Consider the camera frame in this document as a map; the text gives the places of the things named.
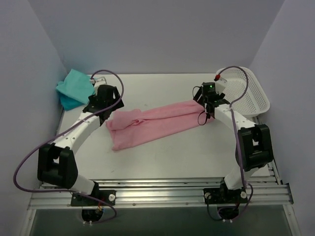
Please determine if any pink t-shirt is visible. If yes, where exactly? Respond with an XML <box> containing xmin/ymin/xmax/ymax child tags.
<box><xmin>106</xmin><ymin>100</ymin><xmax>213</xmax><ymax>151</ymax></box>

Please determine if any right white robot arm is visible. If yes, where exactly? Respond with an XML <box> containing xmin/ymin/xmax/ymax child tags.
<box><xmin>193</xmin><ymin>82</ymin><xmax>274</xmax><ymax>203</ymax></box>

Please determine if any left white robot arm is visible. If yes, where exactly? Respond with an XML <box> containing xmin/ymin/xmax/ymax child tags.
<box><xmin>37</xmin><ymin>84</ymin><xmax>124</xmax><ymax>206</ymax></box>

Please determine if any teal folded t-shirt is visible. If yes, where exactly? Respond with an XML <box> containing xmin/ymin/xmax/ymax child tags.
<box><xmin>56</xmin><ymin>69</ymin><xmax>95</xmax><ymax>111</ymax></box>

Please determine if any white perforated plastic basket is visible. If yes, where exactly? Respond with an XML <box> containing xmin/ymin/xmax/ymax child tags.
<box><xmin>220</xmin><ymin>67</ymin><xmax>270</xmax><ymax>118</ymax></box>

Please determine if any black thin wire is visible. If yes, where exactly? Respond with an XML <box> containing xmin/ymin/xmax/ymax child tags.
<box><xmin>192</xmin><ymin>85</ymin><xmax>215</xmax><ymax>125</ymax></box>

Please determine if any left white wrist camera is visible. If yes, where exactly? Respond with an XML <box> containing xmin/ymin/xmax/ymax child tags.
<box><xmin>90</xmin><ymin>76</ymin><xmax>107</xmax><ymax>88</ymax></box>

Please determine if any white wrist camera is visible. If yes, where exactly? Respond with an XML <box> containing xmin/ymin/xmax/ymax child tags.
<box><xmin>214</xmin><ymin>74</ymin><xmax>227</xmax><ymax>94</ymax></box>
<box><xmin>90</xmin><ymin>76</ymin><xmax>107</xmax><ymax>88</ymax></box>

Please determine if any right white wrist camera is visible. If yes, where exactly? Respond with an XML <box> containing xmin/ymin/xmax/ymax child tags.
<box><xmin>214</xmin><ymin>74</ymin><xmax>227</xmax><ymax>94</ymax></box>

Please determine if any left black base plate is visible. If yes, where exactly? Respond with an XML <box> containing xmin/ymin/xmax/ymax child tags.
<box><xmin>70</xmin><ymin>190</ymin><xmax>117</xmax><ymax>207</ymax></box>

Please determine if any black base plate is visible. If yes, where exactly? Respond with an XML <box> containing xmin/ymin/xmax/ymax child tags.
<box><xmin>70</xmin><ymin>190</ymin><xmax>117</xmax><ymax>207</ymax></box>
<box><xmin>203</xmin><ymin>188</ymin><xmax>248</xmax><ymax>205</ymax></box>

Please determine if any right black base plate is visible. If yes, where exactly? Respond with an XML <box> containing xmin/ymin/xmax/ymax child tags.
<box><xmin>203</xmin><ymin>188</ymin><xmax>248</xmax><ymax>205</ymax></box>

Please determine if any aluminium rail frame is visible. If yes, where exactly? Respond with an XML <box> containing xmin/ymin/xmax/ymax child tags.
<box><xmin>21</xmin><ymin>115</ymin><xmax>295</xmax><ymax>236</ymax></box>

